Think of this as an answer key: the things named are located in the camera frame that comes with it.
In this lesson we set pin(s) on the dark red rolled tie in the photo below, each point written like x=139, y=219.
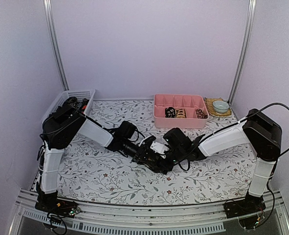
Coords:
x=200, y=114

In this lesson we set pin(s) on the brown green patterned tie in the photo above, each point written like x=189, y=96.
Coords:
x=153, y=162

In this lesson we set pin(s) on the aluminium frame post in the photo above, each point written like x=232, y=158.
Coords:
x=245, y=44
x=54, y=41

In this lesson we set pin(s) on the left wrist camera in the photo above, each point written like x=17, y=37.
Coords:
x=147, y=141

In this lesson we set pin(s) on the light blue ceramic bowl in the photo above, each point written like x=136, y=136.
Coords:
x=220, y=106

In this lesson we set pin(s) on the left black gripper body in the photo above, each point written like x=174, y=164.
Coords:
x=139, y=154

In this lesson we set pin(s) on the white plastic mesh basket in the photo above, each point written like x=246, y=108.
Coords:
x=78, y=98

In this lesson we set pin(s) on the pink divided organizer box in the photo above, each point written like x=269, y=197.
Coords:
x=179, y=101

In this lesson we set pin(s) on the front aluminium rail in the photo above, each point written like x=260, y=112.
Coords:
x=107, y=219

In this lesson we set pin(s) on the right aluminium frame post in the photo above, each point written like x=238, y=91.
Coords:
x=245, y=44

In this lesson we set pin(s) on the black white rolled tie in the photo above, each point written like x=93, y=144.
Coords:
x=170, y=112

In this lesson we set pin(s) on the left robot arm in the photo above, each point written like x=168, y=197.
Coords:
x=59, y=129

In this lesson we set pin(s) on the yellow patterned rolled tie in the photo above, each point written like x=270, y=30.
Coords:
x=180, y=113

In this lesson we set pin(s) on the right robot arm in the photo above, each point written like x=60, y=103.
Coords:
x=256, y=130

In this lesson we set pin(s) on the left aluminium frame post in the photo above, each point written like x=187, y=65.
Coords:
x=54, y=41

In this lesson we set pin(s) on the pile of dark ties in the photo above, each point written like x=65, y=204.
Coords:
x=73, y=101

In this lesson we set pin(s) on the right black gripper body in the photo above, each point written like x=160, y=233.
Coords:
x=169, y=165

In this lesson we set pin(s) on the floral patterned table mat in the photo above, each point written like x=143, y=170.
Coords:
x=89, y=172

